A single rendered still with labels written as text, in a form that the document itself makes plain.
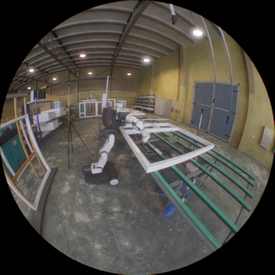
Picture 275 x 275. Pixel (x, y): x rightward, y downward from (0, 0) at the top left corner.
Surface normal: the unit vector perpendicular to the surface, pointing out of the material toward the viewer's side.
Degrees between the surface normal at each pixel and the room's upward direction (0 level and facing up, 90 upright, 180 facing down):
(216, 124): 90
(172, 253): 0
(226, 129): 90
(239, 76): 90
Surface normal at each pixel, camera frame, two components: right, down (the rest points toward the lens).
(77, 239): 0.06, -0.92
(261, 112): -0.93, 0.09
